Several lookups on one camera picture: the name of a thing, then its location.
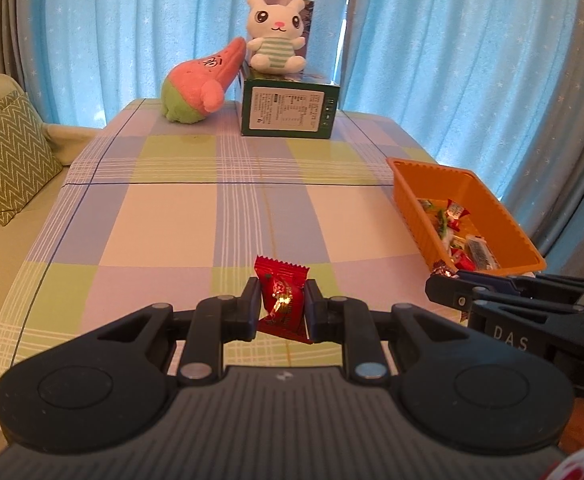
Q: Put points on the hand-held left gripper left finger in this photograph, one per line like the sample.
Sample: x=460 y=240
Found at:
x=255 y=307

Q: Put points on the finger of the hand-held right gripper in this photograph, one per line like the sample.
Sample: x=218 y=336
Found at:
x=451 y=292
x=531 y=282

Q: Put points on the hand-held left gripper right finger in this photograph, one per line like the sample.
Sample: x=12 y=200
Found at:
x=311 y=310

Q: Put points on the shiny red candy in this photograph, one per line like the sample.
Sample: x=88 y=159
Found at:
x=444 y=271

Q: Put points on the red packet with picture print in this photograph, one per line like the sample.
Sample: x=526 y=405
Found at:
x=282 y=295

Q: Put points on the white printed snack packet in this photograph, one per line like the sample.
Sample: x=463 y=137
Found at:
x=481 y=252

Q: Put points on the green candy wrapper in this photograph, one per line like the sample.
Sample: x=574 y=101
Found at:
x=444 y=225

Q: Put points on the orange plastic tray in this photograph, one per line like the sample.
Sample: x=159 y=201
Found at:
x=501 y=220

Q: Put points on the small red candy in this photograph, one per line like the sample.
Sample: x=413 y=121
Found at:
x=456 y=210

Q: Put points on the checkered tablecloth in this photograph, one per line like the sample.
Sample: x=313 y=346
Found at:
x=172 y=220

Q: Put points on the red white patterned cloth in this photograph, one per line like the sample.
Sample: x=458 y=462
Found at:
x=581 y=465

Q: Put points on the grey star curtain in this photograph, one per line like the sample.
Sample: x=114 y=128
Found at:
x=571 y=160
x=14 y=20

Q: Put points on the green cardboard box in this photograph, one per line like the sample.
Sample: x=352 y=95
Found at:
x=287 y=110

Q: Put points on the pink starfish plush toy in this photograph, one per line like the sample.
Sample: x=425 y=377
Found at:
x=197 y=85

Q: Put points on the blue star curtain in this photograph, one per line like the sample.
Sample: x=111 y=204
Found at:
x=147 y=20
x=446 y=60

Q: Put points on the beige sofa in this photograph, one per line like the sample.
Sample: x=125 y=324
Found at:
x=2 y=285

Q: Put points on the white rabbit plush toy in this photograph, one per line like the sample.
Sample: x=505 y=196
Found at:
x=274 y=35

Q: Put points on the tall patterned box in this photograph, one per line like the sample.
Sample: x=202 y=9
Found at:
x=311 y=35

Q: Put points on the green zigzag cushion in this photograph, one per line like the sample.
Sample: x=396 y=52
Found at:
x=12 y=160

